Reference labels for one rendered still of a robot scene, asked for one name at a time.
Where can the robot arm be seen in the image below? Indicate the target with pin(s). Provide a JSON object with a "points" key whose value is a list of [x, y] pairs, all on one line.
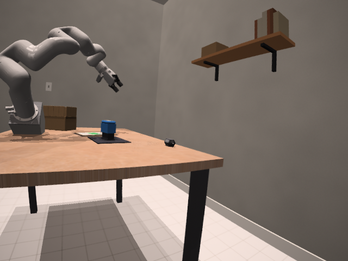
{"points": [[62, 40]]}

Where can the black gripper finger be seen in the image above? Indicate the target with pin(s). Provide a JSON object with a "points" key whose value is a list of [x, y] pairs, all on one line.
{"points": [[117, 80], [114, 88]]}

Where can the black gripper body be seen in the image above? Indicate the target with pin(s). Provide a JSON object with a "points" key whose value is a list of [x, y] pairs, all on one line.
{"points": [[108, 76]]}

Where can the brown cardboard box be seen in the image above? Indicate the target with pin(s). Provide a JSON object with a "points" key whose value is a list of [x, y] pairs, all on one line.
{"points": [[60, 118]]}

